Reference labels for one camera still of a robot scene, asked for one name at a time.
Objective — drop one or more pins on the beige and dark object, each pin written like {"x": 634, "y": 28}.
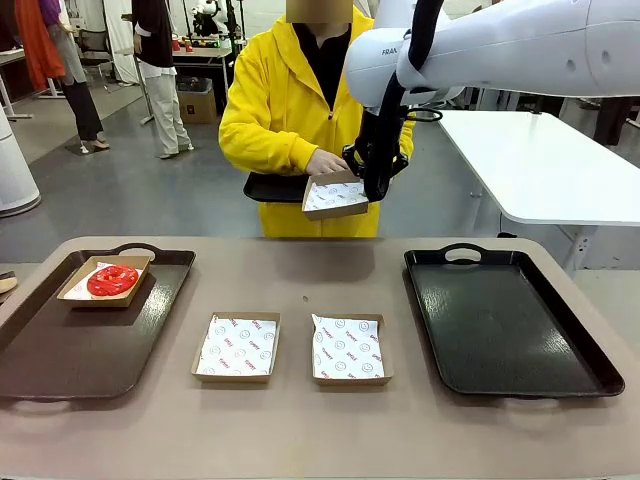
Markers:
{"x": 7, "y": 285}

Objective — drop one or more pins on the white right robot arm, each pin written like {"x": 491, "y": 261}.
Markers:
{"x": 500, "y": 45}

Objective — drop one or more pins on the grey background work table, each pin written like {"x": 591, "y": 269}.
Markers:
{"x": 200, "y": 51}

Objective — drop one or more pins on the white curtain panel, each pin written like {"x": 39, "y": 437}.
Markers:
{"x": 117, "y": 40}

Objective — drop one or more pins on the black plastic serving tray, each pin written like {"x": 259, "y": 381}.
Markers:
{"x": 500, "y": 325}
{"x": 272, "y": 189}

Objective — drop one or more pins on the kraft cardboard donut box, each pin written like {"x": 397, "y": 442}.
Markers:
{"x": 350, "y": 381}
{"x": 235, "y": 378}
{"x": 110, "y": 301}
{"x": 335, "y": 212}

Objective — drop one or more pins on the grey office chair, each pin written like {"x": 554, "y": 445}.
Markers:
{"x": 95, "y": 50}

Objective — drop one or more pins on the grey background desk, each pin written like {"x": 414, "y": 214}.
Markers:
{"x": 10, "y": 57}

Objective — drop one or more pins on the small green object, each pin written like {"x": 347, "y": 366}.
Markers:
{"x": 210, "y": 44}

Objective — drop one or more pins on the brown plastic serving tray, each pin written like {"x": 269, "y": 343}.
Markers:
{"x": 75, "y": 350}

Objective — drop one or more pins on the dark background object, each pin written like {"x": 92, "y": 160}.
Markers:
{"x": 617, "y": 120}

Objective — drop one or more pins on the person's right hand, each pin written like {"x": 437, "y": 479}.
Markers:
{"x": 325, "y": 162}

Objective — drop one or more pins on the white cylindrical appliance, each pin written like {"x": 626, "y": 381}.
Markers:
{"x": 15, "y": 175}

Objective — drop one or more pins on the person in yellow raincoat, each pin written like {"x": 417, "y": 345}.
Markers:
{"x": 280, "y": 90}

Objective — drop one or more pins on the red glazed donut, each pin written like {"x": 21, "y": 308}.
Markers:
{"x": 100, "y": 285}

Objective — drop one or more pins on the white background table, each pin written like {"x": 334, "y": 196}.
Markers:
{"x": 550, "y": 165}

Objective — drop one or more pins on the person's right forearm yellow sleeve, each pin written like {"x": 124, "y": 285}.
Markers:
{"x": 265, "y": 155}

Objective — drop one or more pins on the brown cardboard shipping box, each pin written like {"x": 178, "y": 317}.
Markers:
{"x": 197, "y": 107}

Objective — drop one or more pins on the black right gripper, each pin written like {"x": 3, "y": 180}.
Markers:
{"x": 367, "y": 127}

